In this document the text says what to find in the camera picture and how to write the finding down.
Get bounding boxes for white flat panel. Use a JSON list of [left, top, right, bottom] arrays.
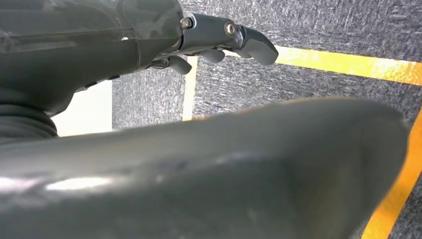
[[50, 80, 113, 137]]

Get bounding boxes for ribbed grey left arm sleeve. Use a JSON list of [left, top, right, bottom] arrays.
[[0, 96, 59, 146]]

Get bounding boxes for pale floor tape strip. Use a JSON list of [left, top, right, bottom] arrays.
[[181, 56, 200, 122]]

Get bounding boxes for long yellow floor tape strip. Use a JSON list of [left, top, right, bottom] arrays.
[[275, 45, 422, 87]]

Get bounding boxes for slanted yellow floor tape strip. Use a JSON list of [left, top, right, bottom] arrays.
[[361, 107, 422, 239]]

